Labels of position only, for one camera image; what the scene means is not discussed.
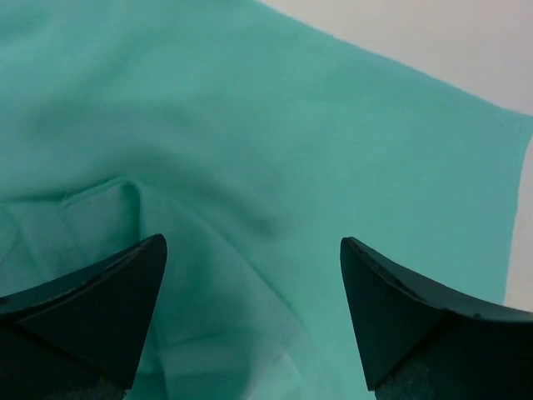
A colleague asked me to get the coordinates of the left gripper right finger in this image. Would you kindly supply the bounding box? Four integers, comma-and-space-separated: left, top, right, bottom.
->
340, 237, 532, 399

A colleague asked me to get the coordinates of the teal t shirt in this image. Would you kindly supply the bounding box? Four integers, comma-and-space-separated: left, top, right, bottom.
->
1, 1, 532, 399

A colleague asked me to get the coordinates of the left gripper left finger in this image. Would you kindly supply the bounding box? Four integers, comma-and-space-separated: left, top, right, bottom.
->
1, 234, 167, 399

